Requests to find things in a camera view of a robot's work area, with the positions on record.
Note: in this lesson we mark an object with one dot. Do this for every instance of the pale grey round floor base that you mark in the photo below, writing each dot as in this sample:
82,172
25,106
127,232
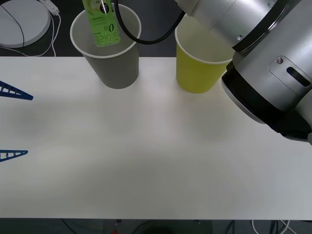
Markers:
34,22

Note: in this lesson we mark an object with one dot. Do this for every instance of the green plastic bottle black cap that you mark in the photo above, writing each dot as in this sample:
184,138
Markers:
104,36

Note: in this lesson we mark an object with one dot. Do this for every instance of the grey plastic bin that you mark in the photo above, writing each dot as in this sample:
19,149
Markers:
117,70

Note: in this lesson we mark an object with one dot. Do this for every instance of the silver and black right arm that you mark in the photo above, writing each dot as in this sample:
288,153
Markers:
256,36

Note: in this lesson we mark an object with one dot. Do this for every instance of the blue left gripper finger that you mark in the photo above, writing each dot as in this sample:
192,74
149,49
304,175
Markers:
26,96
23,153

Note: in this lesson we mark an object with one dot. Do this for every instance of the white power strip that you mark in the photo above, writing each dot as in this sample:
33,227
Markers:
52,7

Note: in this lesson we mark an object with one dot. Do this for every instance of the yellow-green plastic bin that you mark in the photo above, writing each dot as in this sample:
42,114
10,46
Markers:
195,75

